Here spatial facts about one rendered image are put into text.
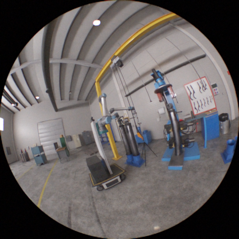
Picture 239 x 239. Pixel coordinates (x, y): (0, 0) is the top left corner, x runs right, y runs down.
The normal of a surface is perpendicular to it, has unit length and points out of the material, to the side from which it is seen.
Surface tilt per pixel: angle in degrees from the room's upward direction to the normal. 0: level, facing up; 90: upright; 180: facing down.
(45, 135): 90
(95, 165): 90
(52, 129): 90
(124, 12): 173
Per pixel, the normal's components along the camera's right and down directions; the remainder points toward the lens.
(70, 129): 0.61, -0.24
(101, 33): 0.19, 0.97
